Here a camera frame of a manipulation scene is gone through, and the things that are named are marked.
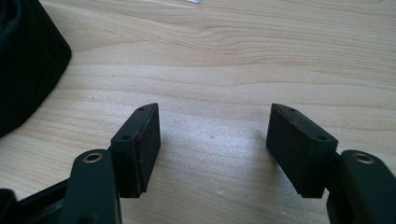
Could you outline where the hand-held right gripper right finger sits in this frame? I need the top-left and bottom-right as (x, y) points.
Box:
(265, 103), (396, 224)

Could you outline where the black cloth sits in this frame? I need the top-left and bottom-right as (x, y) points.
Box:
(0, 0), (73, 138)

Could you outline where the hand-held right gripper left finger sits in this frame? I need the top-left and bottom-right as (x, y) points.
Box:
(61, 103), (162, 224)

